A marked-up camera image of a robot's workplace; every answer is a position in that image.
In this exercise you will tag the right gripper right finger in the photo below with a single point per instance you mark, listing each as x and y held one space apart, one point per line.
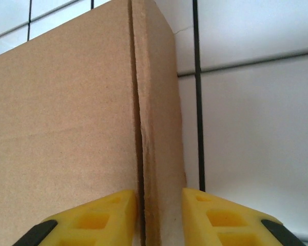
226 225

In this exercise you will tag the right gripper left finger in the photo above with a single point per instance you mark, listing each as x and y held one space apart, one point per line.
92 225

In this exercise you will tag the brown cardboard box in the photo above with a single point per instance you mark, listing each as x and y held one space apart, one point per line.
66 128

